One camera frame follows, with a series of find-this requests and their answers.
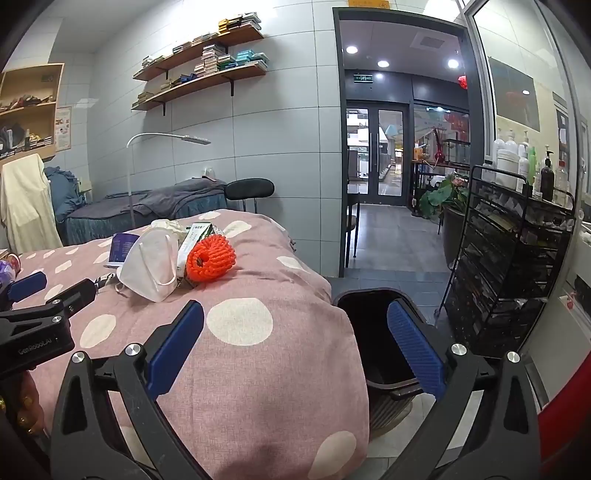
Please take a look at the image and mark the white face mask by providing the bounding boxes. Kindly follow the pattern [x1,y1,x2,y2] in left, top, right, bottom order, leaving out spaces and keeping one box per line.
[115,225,181,303]

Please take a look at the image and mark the wooden wall cabinet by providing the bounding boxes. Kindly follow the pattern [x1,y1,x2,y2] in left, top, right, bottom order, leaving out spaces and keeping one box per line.
[0,63,65,161]

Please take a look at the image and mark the person's left hand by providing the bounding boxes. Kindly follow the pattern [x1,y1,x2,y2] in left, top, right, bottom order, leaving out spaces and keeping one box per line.
[0,369,45,435]

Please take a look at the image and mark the black mesh drawer cart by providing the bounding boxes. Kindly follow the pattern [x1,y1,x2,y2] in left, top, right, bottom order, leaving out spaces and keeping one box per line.
[438,165,578,358]

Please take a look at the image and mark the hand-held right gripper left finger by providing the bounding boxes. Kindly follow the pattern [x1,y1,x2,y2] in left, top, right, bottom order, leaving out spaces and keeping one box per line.
[50,299,213,480]

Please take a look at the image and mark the orange foam fruit net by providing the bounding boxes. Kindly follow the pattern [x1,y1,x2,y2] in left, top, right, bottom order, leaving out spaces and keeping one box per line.
[186,234,237,283]

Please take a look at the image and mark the pink polka-dot blanket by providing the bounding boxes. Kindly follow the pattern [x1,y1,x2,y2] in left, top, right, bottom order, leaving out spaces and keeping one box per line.
[9,209,370,480]

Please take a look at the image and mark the crumpled white tissue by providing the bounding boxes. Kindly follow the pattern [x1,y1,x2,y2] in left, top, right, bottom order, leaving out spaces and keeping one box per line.
[150,219,185,236]

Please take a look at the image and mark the red vase with sticks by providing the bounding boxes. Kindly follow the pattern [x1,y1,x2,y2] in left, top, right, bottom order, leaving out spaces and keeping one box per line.
[431,127,447,165]

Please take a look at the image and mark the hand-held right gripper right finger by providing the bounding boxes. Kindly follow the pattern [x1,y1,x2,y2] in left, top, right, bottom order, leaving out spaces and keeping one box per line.
[387,299,541,480]

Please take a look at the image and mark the white floor lamp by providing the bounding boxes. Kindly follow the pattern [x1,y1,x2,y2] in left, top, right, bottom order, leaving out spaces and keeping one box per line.
[127,132,212,227]

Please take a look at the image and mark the green and white packet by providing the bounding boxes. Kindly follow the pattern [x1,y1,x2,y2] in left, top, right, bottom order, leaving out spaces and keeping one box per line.
[177,223,218,278]

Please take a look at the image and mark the green potted plant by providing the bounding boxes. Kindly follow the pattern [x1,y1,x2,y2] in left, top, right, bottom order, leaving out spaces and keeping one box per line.
[419,174,472,273]

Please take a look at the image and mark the grey massage bed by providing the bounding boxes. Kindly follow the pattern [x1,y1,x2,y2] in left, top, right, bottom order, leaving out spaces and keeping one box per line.
[55,178,232,245]

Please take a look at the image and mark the wall shelves with books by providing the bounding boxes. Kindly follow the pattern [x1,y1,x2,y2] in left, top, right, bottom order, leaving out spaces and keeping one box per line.
[131,44,269,109]

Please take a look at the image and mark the white coat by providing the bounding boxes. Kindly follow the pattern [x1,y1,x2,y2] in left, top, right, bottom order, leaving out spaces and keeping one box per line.
[0,154,63,254]

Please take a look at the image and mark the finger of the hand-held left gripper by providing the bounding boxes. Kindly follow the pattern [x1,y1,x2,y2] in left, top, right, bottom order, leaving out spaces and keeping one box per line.
[6,271,48,304]
[45,278,98,318]

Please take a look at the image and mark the blue cloth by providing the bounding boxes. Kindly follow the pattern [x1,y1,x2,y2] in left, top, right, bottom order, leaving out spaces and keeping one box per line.
[44,167,87,223]

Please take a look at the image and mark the black chair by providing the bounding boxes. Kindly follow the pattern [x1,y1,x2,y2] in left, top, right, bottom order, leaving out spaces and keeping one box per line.
[225,178,275,215]

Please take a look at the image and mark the dark brown pump bottle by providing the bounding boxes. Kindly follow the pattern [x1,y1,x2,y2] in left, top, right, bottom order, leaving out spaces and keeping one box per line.
[539,145,556,202]

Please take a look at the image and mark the wooden wall shelf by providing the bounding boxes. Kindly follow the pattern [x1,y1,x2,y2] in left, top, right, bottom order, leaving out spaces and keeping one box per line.
[134,23,265,80]
[132,62,267,114]

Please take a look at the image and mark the row of toiletry bottles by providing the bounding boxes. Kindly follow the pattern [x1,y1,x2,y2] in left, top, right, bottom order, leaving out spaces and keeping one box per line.
[482,128,573,206]

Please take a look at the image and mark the wall poster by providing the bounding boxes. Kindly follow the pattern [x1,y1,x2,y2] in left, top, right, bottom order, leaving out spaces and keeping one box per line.
[55,107,73,151]

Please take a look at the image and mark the row of stacked books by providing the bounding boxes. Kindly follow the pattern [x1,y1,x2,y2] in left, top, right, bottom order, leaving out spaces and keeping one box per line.
[141,15,262,70]

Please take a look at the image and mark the glass double door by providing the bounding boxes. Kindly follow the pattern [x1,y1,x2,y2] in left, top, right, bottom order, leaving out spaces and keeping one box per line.
[346,102,410,206]

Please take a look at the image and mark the dark brown trash bin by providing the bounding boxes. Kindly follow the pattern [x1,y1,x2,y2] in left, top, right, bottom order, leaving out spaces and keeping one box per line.
[332,288,444,435]

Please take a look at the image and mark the red plastic object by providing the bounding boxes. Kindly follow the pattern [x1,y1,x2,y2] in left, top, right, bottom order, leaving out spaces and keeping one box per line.
[538,364,591,480]

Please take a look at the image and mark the wooden stool with black legs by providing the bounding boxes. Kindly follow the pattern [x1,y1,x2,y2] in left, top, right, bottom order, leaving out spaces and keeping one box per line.
[344,191,361,260]

